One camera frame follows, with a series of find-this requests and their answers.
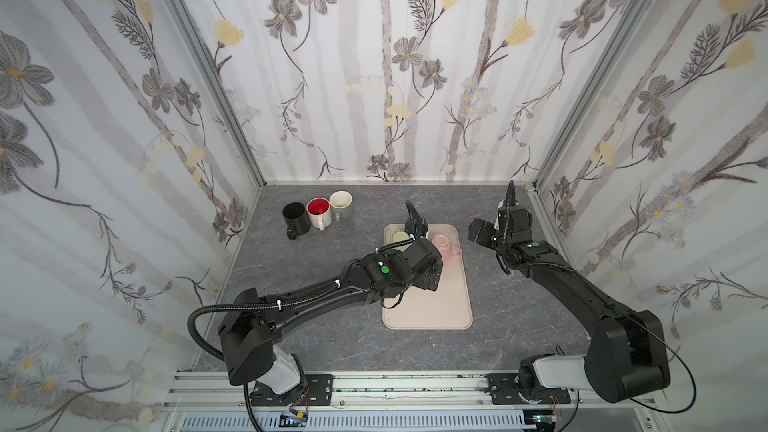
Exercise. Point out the white cream mug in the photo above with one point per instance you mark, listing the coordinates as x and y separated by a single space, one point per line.
320 213

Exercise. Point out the pink mug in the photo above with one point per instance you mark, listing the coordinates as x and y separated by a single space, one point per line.
447 248

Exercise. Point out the black mug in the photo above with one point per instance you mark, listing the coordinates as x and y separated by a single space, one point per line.
296 219

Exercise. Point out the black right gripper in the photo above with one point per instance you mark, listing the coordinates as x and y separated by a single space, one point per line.
512 213

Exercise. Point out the grey mug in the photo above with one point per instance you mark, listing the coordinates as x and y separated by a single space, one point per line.
342 205

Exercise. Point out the beige rectangular tray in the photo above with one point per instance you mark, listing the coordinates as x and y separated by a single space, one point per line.
447 308

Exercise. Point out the dark green mug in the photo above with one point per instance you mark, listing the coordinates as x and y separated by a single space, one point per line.
416 227

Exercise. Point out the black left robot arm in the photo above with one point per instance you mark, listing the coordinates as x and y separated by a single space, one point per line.
245 335

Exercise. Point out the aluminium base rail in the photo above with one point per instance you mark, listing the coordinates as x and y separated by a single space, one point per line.
394 401

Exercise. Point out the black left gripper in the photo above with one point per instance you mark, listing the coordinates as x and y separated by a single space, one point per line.
414 230

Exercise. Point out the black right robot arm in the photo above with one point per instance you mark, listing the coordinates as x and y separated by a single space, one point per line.
627 355

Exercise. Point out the light green mug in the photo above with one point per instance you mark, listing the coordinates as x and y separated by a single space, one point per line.
397 240

